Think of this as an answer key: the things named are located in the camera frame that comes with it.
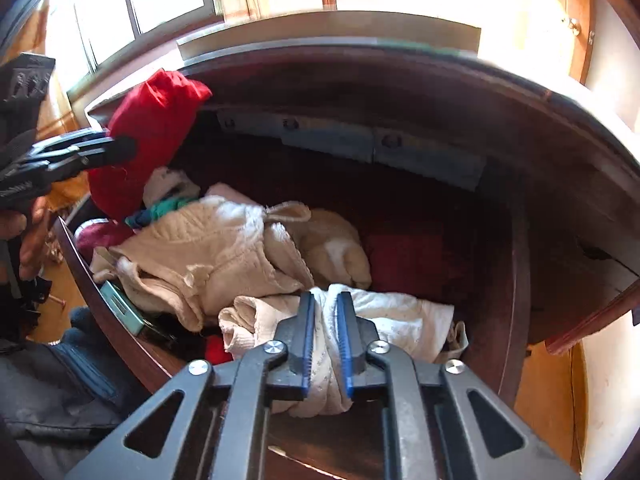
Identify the white knitted underwear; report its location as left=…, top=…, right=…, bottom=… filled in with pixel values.
left=217, top=283, right=471, bottom=420

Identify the red cloth garment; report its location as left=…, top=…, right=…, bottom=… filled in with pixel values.
left=88, top=70, right=212, bottom=220

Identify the green underwear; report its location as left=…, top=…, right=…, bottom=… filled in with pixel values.
left=125, top=197, right=196, bottom=230

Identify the teal box in drawer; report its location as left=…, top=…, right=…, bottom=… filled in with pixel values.
left=100, top=281, right=148, bottom=337

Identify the dark wooden drawer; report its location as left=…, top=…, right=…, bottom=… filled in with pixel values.
left=52, top=44, right=640, bottom=480

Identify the person's left hand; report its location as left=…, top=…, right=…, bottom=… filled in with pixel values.
left=1, top=197, right=50, bottom=281

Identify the cream rolled garment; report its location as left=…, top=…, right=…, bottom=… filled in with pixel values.
left=264, top=202, right=372, bottom=289

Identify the dark framed window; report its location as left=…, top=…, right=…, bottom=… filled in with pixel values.
left=46, top=0, right=219, bottom=90

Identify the cream knitted garment large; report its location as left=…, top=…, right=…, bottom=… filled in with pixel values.
left=90, top=183, right=314, bottom=333

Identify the shallow white cardboard tray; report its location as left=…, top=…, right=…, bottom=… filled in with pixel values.
left=177, top=11, right=482, bottom=61

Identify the brass door knob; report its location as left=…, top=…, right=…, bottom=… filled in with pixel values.
left=562, top=16, right=582, bottom=37

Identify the orange wooden door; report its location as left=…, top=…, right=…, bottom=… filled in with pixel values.
left=556, top=0, right=596, bottom=86

